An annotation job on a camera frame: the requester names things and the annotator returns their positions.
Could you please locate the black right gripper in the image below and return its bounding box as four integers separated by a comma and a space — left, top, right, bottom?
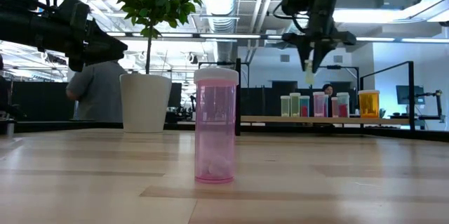
282, 30, 358, 74

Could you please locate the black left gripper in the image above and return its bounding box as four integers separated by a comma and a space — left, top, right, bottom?
54, 15, 128, 73

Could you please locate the white-capped medicine bottle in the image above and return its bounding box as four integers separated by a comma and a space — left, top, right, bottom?
300, 95, 311, 118

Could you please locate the blue bottle with red pills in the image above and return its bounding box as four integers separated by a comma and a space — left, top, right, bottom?
336, 91, 351, 119

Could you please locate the large orange medicine bottle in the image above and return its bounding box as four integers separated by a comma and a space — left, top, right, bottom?
358, 89, 381, 119

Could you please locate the person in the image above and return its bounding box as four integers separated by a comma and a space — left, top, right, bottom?
65, 60, 128, 123
321, 83, 336, 98

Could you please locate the white plant pot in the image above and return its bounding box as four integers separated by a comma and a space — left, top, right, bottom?
119, 72, 173, 134

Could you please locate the black partition panel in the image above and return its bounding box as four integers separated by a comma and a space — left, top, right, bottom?
12, 81, 78, 121

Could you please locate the long linear ceiling light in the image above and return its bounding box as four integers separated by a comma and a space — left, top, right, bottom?
105, 32, 449, 45

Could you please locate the black computer monitor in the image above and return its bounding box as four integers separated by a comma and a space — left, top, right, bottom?
396, 84, 426, 105

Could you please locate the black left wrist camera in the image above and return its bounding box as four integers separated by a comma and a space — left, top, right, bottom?
55, 0, 91, 25

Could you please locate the wooden shelf with black frame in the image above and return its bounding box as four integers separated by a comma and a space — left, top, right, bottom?
177, 58, 417, 137

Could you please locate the black aluminium table frame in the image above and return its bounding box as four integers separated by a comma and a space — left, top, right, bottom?
0, 120, 449, 141

